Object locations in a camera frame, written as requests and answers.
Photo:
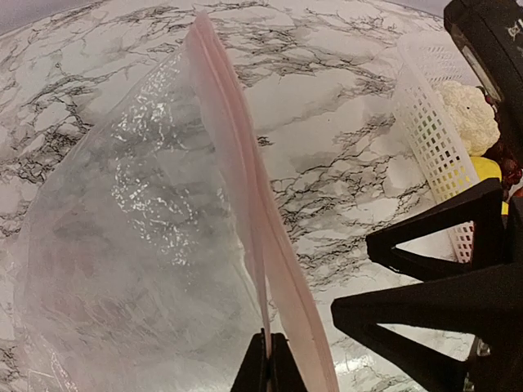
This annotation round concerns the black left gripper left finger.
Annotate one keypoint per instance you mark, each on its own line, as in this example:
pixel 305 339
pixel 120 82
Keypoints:
pixel 252 375

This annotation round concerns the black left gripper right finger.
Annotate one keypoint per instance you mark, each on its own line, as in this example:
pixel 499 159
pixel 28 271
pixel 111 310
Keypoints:
pixel 283 374

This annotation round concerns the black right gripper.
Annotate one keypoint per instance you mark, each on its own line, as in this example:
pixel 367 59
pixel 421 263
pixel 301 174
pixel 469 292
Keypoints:
pixel 489 36

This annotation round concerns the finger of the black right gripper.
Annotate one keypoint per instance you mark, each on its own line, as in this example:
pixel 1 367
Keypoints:
pixel 486 303
pixel 462 234

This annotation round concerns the clear zip top bag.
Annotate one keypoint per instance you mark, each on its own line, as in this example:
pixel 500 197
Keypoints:
pixel 155 251

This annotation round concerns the dark red toy grapes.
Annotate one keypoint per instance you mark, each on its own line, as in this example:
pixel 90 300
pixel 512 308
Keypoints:
pixel 505 151

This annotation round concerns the white plastic mesh basket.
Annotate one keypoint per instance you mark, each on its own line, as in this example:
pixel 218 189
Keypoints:
pixel 429 59

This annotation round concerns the white toy cauliflower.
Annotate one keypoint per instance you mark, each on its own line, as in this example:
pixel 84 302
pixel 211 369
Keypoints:
pixel 471 115

